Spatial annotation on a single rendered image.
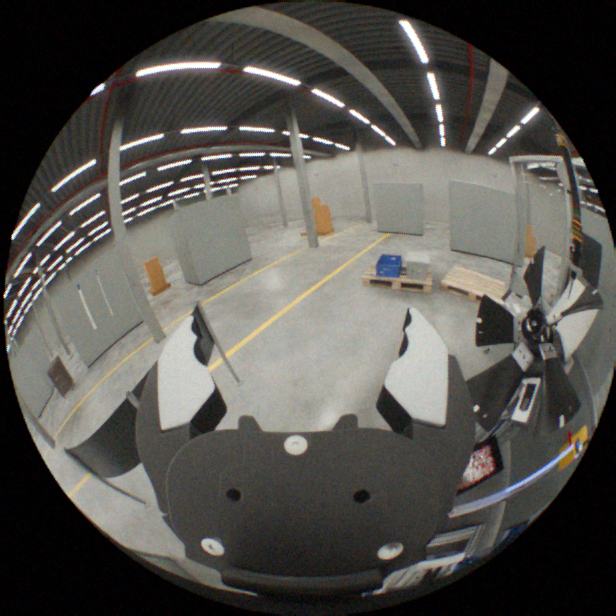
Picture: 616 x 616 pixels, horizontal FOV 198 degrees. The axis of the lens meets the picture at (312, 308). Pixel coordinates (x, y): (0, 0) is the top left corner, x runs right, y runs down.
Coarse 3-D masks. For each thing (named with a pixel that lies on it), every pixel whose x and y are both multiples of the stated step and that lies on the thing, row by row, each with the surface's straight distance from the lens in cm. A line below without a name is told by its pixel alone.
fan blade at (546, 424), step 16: (544, 368) 67; (560, 368) 73; (544, 384) 65; (560, 384) 69; (544, 400) 63; (560, 400) 67; (576, 400) 73; (544, 416) 62; (560, 416) 66; (544, 432) 62
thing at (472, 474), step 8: (480, 448) 82; (488, 448) 83; (472, 456) 79; (480, 456) 81; (488, 456) 82; (472, 464) 79; (480, 464) 80; (472, 472) 78; (480, 472) 80; (488, 472) 82; (464, 480) 76; (472, 480) 77
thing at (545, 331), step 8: (528, 312) 77; (536, 312) 76; (544, 312) 74; (528, 320) 75; (536, 320) 75; (544, 320) 72; (528, 328) 73; (536, 328) 72; (544, 328) 71; (528, 336) 71; (536, 336) 70; (544, 336) 73; (552, 336) 81; (528, 344) 74; (536, 344) 73; (552, 344) 81; (536, 352) 80; (536, 360) 80
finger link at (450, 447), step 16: (448, 368) 9; (448, 384) 8; (464, 384) 9; (448, 400) 8; (464, 400) 8; (448, 416) 8; (464, 416) 8; (416, 432) 7; (432, 432) 7; (448, 432) 7; (464, 432) 8; (432, 448) 7; (448, 448) 7; (464, 448) 7; (448, 464) 7; (464, 464) 7; (448, 480) 7; (448, 496) 7; (448, 512) 7
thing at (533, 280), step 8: (544, 248) 93; (536, 256) 97; (528, 264) 103; (536, 264) 94; (536, 272) 92; (528, 280) 100; (536, 280) 89; (528, 288) 98; (536, 288) 88; (536, 296) 86
